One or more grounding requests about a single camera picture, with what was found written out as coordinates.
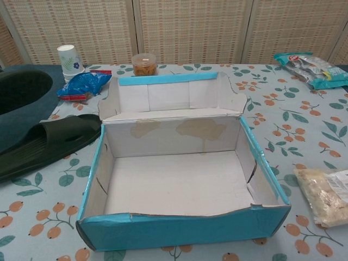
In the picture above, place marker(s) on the black slipper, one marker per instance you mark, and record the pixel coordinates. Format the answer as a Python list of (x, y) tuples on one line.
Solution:
[(49, 144), (21, 89)]

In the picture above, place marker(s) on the blue white cardboard shoe box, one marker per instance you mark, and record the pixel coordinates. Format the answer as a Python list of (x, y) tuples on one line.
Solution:
[(176, 174)]

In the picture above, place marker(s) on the clear jar of brown snacks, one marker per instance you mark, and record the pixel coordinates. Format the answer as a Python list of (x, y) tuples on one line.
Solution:
[(145, 66)]

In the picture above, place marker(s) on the blue red snack bag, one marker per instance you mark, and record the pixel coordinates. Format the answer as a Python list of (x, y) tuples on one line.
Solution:
[(81, 83)]

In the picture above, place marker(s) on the bamboo folding screen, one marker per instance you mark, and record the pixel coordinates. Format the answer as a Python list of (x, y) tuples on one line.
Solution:
[(190, 27)]

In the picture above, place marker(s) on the floral patterned tablecloth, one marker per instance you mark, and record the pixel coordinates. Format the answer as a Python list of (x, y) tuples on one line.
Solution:
[(299, 130)]

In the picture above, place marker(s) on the white paper cup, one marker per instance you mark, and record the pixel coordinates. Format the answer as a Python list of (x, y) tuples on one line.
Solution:
[(69, 59)]

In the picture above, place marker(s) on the teal white snack bag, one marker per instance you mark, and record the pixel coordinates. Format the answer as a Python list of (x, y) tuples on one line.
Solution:
[(312, 72)]

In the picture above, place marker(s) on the clear packet of beige food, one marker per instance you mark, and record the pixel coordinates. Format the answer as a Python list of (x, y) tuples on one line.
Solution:
[(320, 195)]

